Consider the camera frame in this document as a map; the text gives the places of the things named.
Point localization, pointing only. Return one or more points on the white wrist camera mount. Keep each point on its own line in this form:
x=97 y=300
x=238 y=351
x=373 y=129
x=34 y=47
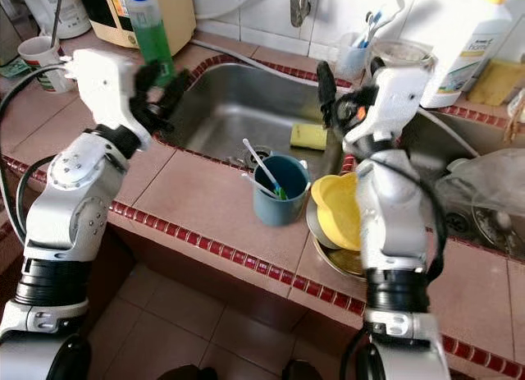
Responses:
x=398 y=97
x=111 y=93

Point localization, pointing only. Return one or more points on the thin white toothbrush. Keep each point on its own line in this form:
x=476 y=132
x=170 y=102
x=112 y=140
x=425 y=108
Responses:
x=254 y=154
x=258 y=181

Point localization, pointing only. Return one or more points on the green paper packet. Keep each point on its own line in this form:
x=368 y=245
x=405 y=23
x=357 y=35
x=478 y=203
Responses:
x=14 y=68

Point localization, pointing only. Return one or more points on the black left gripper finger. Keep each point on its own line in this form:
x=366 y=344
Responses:
x=150 y=75
x=177 y=89

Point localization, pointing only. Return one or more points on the clear plastic tub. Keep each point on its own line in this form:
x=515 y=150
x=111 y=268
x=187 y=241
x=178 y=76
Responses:
x=406 y=52

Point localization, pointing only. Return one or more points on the green dish soap bottle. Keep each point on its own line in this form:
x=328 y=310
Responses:
x=152 y=35

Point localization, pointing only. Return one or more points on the dark yellow sponge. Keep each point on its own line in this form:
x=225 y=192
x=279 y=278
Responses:
x=496 y=83

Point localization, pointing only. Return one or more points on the black robot left foot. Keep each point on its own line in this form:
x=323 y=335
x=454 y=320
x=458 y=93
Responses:
x=203 y=373

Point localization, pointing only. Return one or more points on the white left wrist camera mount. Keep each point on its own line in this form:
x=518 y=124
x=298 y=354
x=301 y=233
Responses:
x=111 y=93

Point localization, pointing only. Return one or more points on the black robot right foot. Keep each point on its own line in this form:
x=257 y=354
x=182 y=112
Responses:
x=310 y=372

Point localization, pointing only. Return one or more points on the light yellow sponge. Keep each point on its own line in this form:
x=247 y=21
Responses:
x=308 y=136

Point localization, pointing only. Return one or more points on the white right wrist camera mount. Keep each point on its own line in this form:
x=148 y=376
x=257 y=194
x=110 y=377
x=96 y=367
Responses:
x=398 y=97

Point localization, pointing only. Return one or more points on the black robot foot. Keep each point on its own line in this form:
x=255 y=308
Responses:
x=203 y=373
x=310 y=372

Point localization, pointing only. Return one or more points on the steel sink basin with drain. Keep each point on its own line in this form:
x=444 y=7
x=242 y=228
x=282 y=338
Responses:
x=230 y=113

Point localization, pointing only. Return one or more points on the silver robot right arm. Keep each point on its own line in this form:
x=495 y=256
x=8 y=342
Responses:
x=390 y=224

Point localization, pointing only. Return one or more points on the clear plastic bag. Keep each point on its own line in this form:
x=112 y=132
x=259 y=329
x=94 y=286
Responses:
x=488 y=179

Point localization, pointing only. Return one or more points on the white detergent bottle yellow cap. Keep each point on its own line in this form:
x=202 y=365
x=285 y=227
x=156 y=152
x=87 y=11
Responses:
x=472 y=52

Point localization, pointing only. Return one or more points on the beige water purifier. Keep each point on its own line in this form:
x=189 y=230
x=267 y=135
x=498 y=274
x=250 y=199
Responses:
x=180 y=15

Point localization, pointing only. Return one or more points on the stainless steel bowl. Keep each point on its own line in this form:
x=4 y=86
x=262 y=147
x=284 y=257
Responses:
x=332 y=261

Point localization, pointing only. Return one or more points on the steel sink basin under faucet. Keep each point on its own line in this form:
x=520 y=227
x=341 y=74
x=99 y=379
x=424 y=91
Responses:
x=426 y=142

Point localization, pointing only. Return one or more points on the thin metal stirrer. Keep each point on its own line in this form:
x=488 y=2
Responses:
x=58 y=19

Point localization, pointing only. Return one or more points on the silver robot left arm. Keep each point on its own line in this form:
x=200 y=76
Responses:
x=78 y=199

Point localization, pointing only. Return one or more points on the white plastic jar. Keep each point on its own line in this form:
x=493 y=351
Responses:
x=49 y=11

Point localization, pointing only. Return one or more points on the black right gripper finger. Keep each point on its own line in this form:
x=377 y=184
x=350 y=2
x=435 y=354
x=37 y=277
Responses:
x=378 y=67
x=327 y=89

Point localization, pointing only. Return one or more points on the steel wall tap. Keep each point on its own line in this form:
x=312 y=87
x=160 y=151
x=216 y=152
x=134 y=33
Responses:
x=301 y=6

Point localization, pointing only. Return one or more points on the blue-grey mug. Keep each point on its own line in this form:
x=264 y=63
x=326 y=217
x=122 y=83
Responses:
x=275 y=208

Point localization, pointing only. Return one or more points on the clear toothbrush cup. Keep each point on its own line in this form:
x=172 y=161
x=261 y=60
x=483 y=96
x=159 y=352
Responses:
x=351 y=53

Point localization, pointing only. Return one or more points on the yellow plastic bowl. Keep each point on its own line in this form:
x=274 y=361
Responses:
x=336 y=212

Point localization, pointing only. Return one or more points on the white printed mug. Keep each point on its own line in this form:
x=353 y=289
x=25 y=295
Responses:
x=45 y=64

